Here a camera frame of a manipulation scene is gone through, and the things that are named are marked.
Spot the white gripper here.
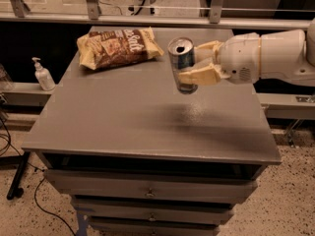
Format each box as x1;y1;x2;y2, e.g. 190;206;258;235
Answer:
178;32;260;86

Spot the Red Bull can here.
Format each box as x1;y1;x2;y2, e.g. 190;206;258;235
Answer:
167;37;198;94

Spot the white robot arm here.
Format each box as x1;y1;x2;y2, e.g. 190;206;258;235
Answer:
177;25;315;87

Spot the yellow brown chip bag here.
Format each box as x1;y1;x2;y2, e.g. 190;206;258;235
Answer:
77;28;163;70

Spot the grey drawer cabinet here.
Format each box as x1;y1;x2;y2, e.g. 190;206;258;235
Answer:
21;25;284;236

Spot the grey metal railing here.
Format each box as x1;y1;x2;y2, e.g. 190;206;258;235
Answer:
0;0;315;30

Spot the white pump sanitizer bottle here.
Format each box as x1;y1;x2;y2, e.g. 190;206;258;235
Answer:
32;57;55;91

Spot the black stand leg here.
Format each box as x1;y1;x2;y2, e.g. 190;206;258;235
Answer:
7;152;30;200

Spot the black floor cable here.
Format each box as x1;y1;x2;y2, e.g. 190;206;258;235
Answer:
0;111;77;236

